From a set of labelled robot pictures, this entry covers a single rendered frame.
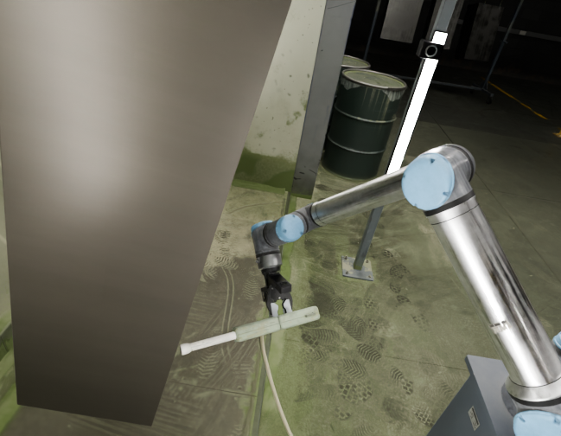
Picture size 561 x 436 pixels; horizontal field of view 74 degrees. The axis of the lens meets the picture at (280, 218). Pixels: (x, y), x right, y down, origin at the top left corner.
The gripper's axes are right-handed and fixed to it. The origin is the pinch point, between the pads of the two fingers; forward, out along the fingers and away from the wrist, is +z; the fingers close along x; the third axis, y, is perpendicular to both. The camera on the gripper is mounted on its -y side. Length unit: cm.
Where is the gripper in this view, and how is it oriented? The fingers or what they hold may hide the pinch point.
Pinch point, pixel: (283, 323)
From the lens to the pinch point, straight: 136.7
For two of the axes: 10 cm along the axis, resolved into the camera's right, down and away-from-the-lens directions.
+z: 2.0, 9.6, -1.8
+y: -3.7, 2.4, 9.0
